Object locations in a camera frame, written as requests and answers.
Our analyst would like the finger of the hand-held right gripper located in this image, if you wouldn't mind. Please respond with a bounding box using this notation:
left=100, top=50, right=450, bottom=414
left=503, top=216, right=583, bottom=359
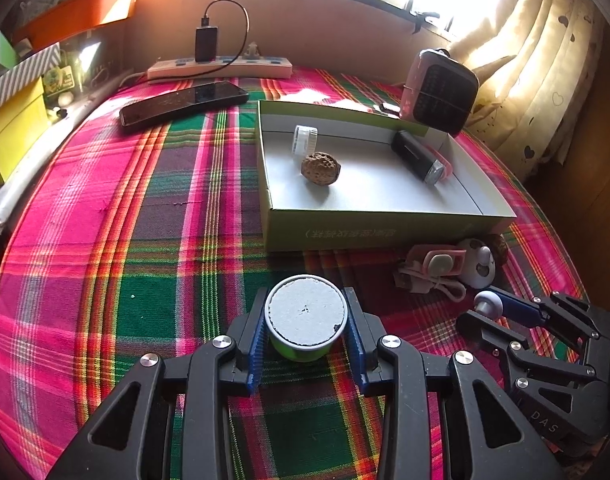
left=492, top=290, right=603, bottom=347
left=456, top=310, right=598, bottom=392

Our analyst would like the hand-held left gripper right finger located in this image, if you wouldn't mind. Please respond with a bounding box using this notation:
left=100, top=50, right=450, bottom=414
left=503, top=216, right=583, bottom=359
left=342, top=287, right=568, bottom=480

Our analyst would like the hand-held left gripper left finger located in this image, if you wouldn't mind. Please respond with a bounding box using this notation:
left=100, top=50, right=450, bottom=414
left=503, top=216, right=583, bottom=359
left=45, top=287, right=271, bottom=480

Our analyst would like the white knob hook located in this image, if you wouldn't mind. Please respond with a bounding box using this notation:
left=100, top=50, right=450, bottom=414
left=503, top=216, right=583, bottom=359
left=472, top=291, right=503, bottom=320

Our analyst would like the white round device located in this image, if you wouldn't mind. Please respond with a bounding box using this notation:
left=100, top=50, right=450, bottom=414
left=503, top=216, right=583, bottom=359
left=457, top=237, right=497, bottom=291

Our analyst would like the green white spool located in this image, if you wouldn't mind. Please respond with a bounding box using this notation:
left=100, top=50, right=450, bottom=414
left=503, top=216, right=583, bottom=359
left=263, top=274, right=347, bottom=363

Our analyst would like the white cable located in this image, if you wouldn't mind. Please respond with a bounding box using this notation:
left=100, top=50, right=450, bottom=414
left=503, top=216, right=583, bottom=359
left=394, top=260, right=467, bottom=303

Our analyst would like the pink clip device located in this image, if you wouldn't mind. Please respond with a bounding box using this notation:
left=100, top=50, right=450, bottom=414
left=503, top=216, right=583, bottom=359
left=406, top=244, right=466, bottom=281

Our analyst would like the green cardboard box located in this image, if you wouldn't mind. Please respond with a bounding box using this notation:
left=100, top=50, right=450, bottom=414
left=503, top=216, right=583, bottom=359
left=256, top=100, right=517, bottom=253

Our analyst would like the black power bank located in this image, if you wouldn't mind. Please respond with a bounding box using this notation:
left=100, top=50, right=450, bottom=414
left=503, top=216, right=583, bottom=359
left=391, top=131, right=446, bottom=186

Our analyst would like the white round cap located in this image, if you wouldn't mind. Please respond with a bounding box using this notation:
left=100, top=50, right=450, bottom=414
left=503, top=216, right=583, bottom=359
left=291, top=125, right=320, bottom=156

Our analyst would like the pink green plaid blanket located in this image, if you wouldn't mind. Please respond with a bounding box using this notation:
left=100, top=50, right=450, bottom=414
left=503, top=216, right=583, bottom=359
left=0, top=62, right=588, bottom=480

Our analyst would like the pink grey space heater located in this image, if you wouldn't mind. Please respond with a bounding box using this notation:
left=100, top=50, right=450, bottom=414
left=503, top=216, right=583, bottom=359
left=400, top=47, right=481, bottom=137

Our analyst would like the cream heart print curtain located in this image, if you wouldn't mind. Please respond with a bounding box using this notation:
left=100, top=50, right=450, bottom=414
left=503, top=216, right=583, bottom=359
left=450, top=0, right=606, bottom=176

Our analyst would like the black phone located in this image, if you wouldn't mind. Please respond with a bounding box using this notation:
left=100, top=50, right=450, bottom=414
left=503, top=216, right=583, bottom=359
left=119, top=80, right=251, bottom=135

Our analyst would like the beige power strip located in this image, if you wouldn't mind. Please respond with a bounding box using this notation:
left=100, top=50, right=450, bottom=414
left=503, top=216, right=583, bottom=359
left=146, top=55, right=293, bottom=81

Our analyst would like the black charger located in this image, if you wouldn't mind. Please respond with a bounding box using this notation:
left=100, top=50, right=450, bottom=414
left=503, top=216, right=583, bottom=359
left=195, top=25, right=219, bottom=63

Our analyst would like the yellow box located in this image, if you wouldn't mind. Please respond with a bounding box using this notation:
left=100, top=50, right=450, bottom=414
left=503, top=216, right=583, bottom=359
left=0, top=77, right=48, bottom=191

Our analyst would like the green yellow tin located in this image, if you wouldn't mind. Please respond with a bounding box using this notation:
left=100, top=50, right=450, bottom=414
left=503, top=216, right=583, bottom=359
left=44, top=65, right=78, bottom=96

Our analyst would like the striped box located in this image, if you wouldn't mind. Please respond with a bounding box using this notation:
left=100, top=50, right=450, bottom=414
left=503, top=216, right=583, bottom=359
left=0, top=42, right=62, bottom=118

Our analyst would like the orange tray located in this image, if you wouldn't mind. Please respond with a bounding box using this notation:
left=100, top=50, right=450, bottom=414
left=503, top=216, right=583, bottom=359
left=12, top=0, right=138, bottom=53

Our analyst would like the black charger cable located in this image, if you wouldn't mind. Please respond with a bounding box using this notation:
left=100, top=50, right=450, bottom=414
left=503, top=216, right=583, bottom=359
left=201, top=0, right=250, bottom=68

